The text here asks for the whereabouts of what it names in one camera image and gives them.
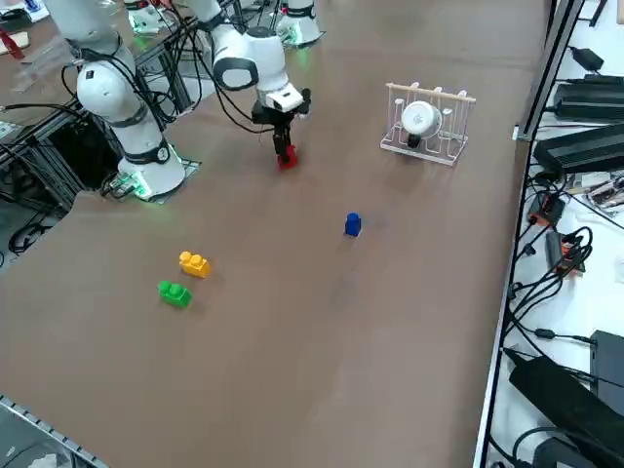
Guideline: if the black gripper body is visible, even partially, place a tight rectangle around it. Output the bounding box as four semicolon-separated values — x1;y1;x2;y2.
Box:
252;99;299;129

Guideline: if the red wooden cube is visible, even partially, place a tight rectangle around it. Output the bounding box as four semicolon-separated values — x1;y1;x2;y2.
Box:
277;144;300;171

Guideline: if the white cup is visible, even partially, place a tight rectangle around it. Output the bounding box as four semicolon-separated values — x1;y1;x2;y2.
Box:
400;100;444;148

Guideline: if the yellow toy brick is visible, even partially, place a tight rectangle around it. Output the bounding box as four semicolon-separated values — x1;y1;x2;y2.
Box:
178;251;213;280

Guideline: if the green toy brick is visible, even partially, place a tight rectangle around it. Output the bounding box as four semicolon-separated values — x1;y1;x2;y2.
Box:
157;280;193;309

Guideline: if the black orange power hub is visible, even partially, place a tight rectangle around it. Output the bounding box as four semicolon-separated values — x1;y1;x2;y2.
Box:
527;192;566;228

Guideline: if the black ribbed power supply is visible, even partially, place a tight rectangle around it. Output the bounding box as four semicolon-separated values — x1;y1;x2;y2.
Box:
553;75;624;122

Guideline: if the black orange adapter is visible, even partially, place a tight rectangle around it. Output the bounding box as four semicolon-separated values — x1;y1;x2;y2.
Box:
544;230;594;278

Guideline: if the small black power adapter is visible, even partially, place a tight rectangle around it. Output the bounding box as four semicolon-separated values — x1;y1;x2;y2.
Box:
569;46;605;73

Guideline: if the large black power brick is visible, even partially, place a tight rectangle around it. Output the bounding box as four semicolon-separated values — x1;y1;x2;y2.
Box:
509;354;624;457

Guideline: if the black box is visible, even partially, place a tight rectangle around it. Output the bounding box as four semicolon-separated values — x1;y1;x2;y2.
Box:
588;330;624;409

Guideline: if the black device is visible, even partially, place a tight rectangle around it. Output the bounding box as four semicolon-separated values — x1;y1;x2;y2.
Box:
530;436;586;468

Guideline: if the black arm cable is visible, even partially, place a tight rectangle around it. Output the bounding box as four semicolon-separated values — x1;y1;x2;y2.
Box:
211;28;277;142

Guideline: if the white wire cup rack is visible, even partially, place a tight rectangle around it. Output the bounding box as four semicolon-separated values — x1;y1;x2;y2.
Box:
378;81;477;169

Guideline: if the aluminium camera post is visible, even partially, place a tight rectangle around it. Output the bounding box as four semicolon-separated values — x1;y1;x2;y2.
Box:
512;0;586;143

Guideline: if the black cable with ferrite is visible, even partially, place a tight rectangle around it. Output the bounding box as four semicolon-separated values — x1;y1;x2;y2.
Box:
504;325;594;348

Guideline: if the grey metal rail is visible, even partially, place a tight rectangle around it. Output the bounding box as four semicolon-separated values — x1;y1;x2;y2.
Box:
0;393;108;468

